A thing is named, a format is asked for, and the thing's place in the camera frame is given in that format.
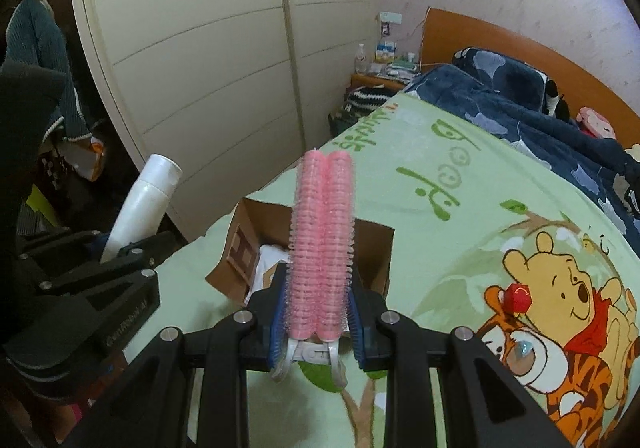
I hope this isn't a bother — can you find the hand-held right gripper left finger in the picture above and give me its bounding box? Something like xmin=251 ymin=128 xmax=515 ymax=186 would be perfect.
xmin=62 ymin=261 xmax=291 ymax=448

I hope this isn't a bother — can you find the cream sliding wardrobe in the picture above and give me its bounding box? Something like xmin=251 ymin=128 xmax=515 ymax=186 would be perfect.
xmin=70 ymin=0 xmax=376 ymax=244

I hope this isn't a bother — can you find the small red box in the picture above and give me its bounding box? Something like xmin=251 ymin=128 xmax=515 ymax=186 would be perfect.
xmin=501 ymin=284 xmax=535 ymax=315

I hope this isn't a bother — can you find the green printed blanket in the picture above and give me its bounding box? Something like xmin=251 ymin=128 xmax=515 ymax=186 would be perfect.
xmin=125 ymin=93 xmax=640 ymax=448

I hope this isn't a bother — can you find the orange white bag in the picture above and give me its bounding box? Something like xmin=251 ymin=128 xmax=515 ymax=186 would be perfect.
xmin=75 ymin=138 xmax=106 ymax=179

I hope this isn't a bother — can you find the pink plush toy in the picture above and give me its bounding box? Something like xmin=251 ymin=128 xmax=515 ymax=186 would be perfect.
xmin=575 ymin=108 xmax=616 ymax=139

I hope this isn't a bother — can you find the navy patterned duvet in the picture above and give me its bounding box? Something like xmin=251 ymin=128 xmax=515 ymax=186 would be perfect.
xmin=402 ymin=63 xmax=640 ymax=229

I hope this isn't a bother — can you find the white tube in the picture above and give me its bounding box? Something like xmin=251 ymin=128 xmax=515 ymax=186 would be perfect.
xmin=100 ymin=154 xmax=183 ymax=264

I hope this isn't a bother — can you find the wooden headboard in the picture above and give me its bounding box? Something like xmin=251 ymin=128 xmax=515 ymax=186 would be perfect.
xmin=422 ymin=7 xmax=640 ymax=149

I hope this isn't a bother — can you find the lime green sheet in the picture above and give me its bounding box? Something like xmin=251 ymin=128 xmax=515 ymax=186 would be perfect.
xmin=27 ymin=183 xmax=51 ymax=229

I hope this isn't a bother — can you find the white sock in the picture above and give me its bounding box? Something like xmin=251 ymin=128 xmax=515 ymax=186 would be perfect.
xmin=245 ymin=243 xmax=291 ymax=306

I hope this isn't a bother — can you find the black white plush toy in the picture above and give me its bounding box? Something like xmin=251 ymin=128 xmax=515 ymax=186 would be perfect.
xmin=542 ymin=78 xmax=571 ymax=121

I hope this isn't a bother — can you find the pink hair roller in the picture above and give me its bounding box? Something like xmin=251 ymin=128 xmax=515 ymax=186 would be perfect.
xmin=270 ymin=148 xmax=358 ymax=389

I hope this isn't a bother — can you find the navy patterned pillow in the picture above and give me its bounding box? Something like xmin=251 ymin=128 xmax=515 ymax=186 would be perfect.
xmin=452 ymin=47 xmax=548 ymax=114

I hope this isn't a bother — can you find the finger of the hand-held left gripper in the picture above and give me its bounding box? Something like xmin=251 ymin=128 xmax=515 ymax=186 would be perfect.
xmin=17 ymin=229 xmax=108 ymax=274
xmin=40 ymin=232 xmax=177 ymax=296

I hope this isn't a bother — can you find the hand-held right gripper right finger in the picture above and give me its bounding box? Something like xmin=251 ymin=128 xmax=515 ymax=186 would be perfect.
xmin=346 ymin=278 xmax=573 ymax=448

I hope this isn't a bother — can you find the dark clothes pile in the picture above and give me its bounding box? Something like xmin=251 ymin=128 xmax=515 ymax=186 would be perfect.
xmin=610 ymin=143 xmax=640 ymax=214

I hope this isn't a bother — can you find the teal knit sweater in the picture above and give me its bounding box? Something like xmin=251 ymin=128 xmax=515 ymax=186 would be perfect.
xmin=10 ymin=0 xmax=101 ymax=139

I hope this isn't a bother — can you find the black white knit cloth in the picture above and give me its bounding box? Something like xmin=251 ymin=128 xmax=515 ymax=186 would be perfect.
xmin=345 ymin=86 xmax=396 ymax=116

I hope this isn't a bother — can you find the brown cardboard box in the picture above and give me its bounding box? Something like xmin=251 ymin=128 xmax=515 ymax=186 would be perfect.
xmin=205 ymin=197 xmax=396 ymax=309

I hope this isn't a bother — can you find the white cable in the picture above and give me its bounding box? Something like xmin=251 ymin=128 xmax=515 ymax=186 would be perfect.
xmin=400 ymin=8 xmax=432 ymax=70

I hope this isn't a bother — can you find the wooden nightstand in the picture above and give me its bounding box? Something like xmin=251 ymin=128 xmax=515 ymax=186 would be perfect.
xmin=350 ymin=73 xmax=406 ymax=92

